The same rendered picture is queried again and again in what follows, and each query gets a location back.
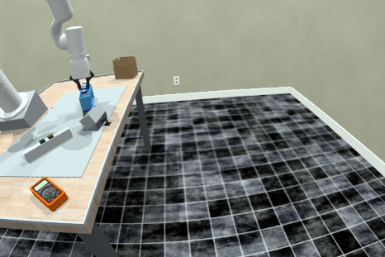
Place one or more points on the small open brown cardboard box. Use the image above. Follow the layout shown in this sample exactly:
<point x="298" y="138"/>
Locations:
<point x="123" y="69"/>

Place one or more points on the orange digital multimeter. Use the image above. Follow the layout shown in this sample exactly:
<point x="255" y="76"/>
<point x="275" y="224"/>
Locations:
<point x="49" y="193"/>

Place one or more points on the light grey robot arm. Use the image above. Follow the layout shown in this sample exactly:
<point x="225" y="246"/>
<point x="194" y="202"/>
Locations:
<point x="13" y="103"/>

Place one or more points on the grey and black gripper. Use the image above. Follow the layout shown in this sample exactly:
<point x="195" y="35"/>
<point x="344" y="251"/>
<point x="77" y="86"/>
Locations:
<point x="79" y="70"/>

